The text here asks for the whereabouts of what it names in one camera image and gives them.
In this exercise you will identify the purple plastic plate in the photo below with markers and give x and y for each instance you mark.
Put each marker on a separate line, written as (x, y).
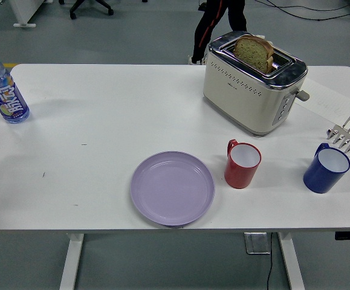
(172, 188)

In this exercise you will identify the red mug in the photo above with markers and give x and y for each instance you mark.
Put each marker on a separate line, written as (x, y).
(238, 176)

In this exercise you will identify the cream and chrome toaster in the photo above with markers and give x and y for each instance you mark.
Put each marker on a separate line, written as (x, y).
(244, 99)

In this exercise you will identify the brown bread slice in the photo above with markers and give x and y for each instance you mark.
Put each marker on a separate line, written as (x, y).
(251, 54)

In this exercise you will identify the silver metal box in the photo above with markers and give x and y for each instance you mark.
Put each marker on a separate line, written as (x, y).
(257, 243)

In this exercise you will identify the blue mug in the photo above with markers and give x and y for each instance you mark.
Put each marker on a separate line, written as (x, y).
(318, 179)

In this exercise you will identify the white table leg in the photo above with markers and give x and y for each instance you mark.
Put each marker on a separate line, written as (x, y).
(291, 262)
(72, 259)

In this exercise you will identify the white paper sheet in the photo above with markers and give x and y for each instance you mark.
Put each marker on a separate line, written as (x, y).
(329, 99)

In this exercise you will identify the black office chair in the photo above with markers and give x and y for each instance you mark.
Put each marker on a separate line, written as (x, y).
(93, 4)

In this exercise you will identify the blue label drink bottle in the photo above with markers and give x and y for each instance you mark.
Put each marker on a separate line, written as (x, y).
(10, 99)

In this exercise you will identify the white desk frame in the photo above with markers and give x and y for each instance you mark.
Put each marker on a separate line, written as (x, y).
(26, 15)

